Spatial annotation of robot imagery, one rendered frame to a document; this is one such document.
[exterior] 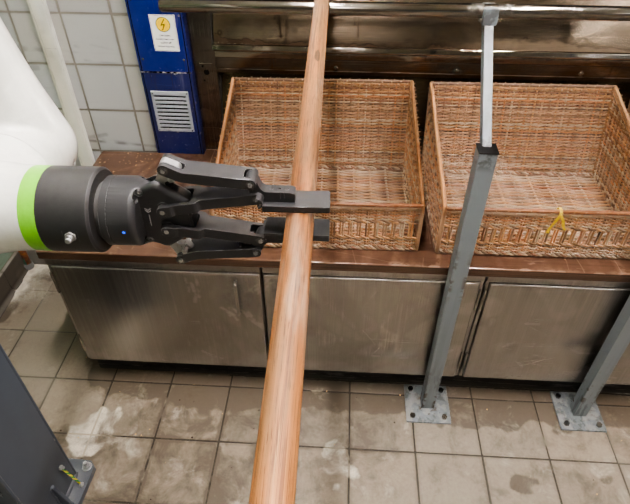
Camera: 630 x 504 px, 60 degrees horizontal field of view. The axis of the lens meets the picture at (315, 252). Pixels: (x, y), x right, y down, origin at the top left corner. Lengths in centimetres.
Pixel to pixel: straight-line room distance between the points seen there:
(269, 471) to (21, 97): 52
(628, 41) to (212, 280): 134
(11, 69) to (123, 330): 118
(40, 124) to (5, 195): 14
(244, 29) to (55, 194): 120
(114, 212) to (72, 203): 4
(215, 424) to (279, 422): 144
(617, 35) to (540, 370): 100
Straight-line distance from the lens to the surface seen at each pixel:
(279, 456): 39
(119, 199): 59
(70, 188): 60
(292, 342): 45
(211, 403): 188
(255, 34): 172
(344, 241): 146
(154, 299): 165
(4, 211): 63
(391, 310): 158
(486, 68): 129
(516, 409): 195
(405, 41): 171
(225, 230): 60
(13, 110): 73
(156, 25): 176
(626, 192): 176
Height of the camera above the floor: 155
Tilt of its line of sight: 41 degrees down
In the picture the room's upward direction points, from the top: straight up
